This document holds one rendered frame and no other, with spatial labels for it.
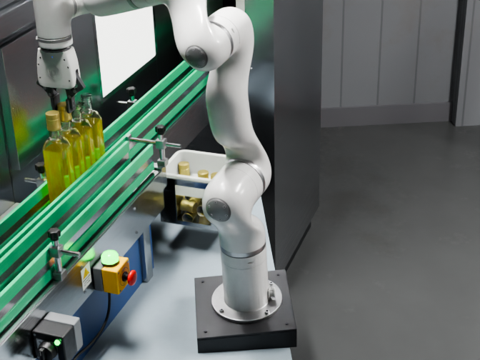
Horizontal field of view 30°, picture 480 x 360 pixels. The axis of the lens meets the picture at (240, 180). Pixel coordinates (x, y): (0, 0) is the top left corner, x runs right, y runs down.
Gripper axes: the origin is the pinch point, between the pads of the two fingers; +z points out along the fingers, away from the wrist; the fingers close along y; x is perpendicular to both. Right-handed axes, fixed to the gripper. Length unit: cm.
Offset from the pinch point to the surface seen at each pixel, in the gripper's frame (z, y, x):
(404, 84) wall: 109, 43, 310
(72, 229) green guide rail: 21.2, 13.4, -25.0
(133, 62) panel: 13, -11, 66
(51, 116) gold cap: 0.6, 0.5, -7.4
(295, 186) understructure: 91, 24, 138
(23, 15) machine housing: -20.1, -12.7, 7.3
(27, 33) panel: -15.6, -12.0, 6.7
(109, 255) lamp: 31.0, 19.3, -19.0
